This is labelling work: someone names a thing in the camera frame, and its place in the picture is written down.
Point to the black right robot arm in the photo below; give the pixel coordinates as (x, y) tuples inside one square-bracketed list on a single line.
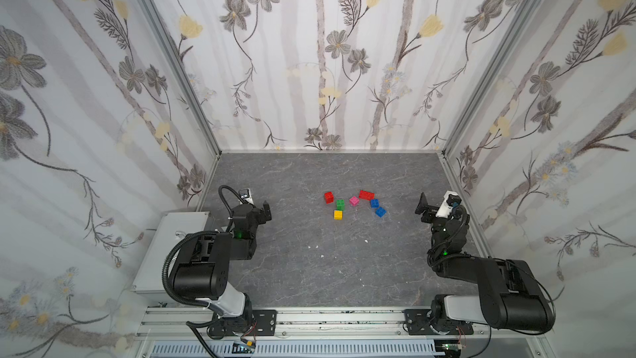
[(508, 295)]

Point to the aluminium frame rail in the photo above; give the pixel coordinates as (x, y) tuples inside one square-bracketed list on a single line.
[(381, 323)]

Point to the long red lego brick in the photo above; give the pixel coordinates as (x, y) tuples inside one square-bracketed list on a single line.
[(364, 195)]

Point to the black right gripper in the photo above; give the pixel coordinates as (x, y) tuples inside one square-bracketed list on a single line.
[(428, 209)]

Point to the small red lego brick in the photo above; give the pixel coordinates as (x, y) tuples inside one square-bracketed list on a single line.
[(329, 197)]

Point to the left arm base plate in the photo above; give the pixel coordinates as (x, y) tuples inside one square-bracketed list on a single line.
[(258, 323)]

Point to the white slotted cable duct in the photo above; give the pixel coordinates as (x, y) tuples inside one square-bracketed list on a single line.
[(334, 348)]

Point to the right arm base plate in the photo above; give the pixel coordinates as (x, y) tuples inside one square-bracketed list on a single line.
[(421, 322)]

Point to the grey metal control box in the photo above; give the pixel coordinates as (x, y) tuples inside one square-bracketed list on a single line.
[(172, 228)]

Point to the small green circuit board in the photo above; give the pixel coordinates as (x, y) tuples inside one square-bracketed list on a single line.
[(243, 347)]

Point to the pink lego brick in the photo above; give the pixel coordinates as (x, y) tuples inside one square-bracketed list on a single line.
[(354, 201)]

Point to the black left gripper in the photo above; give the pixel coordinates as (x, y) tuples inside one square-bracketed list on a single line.
[(266, 211)]

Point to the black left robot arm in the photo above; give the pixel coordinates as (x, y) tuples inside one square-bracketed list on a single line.
[(196, 271)]

